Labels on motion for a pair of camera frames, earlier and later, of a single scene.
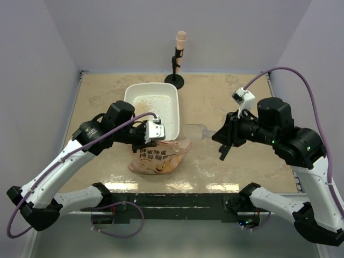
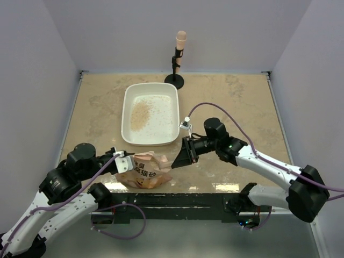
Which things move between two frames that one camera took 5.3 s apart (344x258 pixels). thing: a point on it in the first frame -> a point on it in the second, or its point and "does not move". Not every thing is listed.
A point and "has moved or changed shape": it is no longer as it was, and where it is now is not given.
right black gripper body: [238, 129] -> [192, 147]
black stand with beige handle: [176, 78] does not move
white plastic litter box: [160, 99] does not move
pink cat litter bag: [164, 158] has moved or changed shape
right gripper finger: [223, 135] -> [185, 157]
